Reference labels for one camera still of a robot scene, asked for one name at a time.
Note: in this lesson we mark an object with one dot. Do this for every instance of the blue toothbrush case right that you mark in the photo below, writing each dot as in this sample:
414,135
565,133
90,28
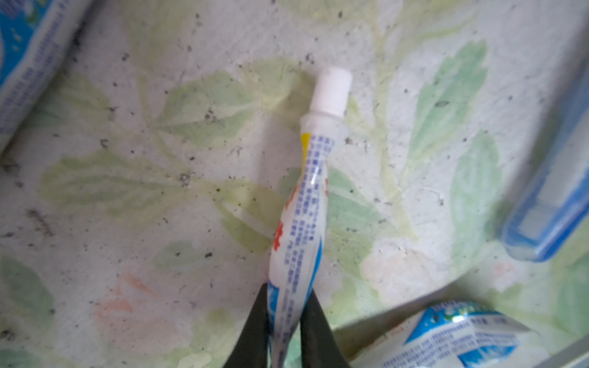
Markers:
555,202

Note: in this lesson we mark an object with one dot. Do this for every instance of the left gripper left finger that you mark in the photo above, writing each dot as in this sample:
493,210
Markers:
251,349

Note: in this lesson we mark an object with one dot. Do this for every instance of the toothpaste tube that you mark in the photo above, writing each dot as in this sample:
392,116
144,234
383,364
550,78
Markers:
455,334
35,37
300,236

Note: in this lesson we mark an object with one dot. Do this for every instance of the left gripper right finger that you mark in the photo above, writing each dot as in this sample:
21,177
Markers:
319,347

